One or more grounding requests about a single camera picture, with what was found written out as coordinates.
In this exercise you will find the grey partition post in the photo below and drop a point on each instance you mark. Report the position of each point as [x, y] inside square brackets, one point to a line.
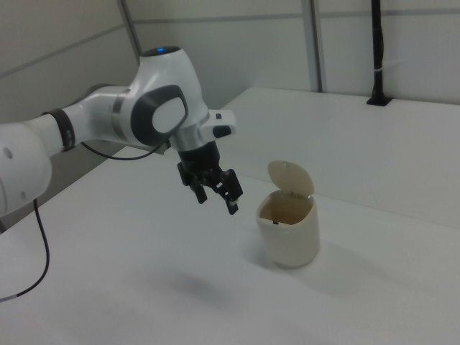
[317, 46]
[130, 28]

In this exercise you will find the small white lidded bin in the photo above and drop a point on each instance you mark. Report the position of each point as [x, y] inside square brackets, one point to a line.
[289, 244]

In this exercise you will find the black pole with base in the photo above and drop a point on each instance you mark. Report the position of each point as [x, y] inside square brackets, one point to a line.
[377, 50]

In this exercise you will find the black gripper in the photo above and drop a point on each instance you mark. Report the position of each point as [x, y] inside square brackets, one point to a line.
[199, 160]

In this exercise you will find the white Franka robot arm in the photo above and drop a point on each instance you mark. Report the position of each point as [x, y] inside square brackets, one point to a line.
[165, 75]

